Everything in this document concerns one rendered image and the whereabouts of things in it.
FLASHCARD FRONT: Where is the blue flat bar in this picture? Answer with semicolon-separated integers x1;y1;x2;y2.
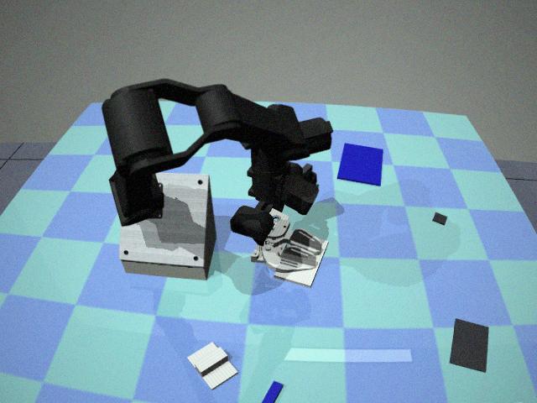
262;381;284;403

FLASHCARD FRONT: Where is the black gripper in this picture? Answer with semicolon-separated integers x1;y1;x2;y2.
230;161;303;247

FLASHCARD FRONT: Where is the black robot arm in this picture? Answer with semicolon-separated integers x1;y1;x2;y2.
102;78;333;227

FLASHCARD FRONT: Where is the dark grey rectangular bar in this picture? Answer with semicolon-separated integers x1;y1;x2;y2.
302;163;313;174

